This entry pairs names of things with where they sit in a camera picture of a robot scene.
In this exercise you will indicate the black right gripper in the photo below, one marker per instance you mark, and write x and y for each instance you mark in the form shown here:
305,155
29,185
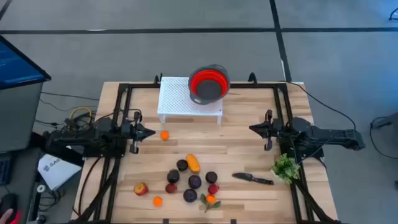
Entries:
269,137

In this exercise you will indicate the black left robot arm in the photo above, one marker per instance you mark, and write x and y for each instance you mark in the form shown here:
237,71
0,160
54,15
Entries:
102,137

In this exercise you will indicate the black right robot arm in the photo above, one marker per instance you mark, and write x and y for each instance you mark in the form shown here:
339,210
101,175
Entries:
326,137

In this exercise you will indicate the black aluminium table frame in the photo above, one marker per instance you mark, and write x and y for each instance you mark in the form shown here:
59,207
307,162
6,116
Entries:
264,85

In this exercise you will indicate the dark blue computer monitor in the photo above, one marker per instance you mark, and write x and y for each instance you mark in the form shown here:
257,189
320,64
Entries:
15,65

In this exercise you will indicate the purple wrinkled round fruit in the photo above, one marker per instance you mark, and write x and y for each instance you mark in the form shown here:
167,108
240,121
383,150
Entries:
194,182
190,195

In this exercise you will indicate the dark brown round fruit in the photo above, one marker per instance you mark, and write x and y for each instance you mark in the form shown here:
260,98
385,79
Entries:
211,177
182,165
173,176

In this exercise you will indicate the red yellow peach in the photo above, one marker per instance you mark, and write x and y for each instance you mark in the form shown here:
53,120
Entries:
141,189

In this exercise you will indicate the small dark red fruit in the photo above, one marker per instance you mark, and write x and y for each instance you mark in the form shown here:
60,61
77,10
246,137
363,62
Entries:
213,189
171,188

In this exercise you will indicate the person's hand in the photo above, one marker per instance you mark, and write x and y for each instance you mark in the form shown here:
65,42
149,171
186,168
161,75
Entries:
5,215

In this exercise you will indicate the black computer mouse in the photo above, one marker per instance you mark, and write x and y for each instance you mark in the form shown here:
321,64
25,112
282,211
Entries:
9,200

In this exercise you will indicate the small plain orange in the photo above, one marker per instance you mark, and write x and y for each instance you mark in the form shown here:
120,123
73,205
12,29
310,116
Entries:
164,135
157,201

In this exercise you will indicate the dark keyboard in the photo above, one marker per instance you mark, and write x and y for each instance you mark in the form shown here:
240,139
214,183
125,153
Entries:
4,169

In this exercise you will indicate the green leafy herb bunch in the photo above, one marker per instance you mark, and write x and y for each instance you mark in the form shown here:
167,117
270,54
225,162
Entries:
285,168

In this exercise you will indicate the yellow orange mango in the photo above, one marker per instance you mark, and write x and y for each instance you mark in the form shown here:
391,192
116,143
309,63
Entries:
193,163

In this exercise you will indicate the white perforated metal rack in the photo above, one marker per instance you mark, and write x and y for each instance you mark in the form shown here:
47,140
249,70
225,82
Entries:
174,99

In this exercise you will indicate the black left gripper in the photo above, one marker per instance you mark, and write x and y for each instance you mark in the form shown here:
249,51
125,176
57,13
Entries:
136,146

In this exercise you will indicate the white tape roll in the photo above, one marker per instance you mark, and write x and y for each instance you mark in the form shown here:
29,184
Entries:
38,188

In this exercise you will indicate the white printed paper sheet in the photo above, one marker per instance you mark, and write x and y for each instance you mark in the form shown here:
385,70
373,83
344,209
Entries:
57,172

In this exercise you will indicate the black kitchen knife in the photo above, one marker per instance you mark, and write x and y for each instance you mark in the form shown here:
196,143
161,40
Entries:
245,177

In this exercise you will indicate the red grey collapsible bowl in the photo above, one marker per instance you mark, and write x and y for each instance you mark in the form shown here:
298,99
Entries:
209,90

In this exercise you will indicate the orange with leaves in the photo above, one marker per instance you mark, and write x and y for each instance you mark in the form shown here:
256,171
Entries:
203,198

